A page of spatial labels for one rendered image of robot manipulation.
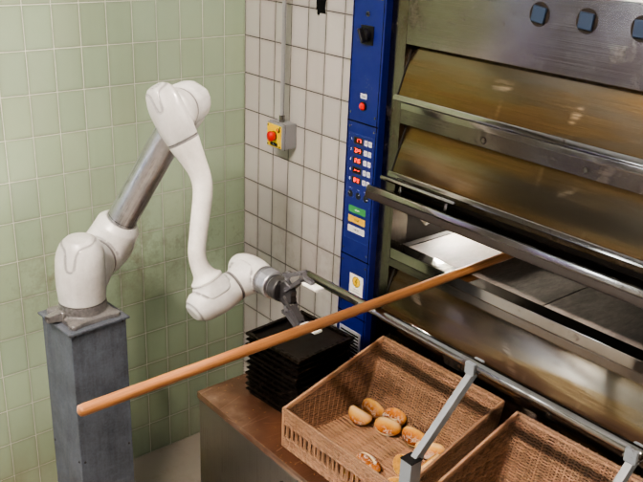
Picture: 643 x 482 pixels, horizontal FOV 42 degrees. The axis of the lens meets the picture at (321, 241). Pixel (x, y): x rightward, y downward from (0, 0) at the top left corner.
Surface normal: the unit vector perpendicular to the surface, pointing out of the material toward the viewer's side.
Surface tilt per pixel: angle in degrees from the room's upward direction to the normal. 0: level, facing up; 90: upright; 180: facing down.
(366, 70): 90
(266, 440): 0
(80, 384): 90
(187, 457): 0
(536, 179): 70
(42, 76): 90
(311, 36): 90
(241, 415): 0
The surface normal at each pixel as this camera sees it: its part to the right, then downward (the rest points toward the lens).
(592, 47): -0.77, 0.21
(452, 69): -0.71, -0.12
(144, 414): 0.64, 0.31
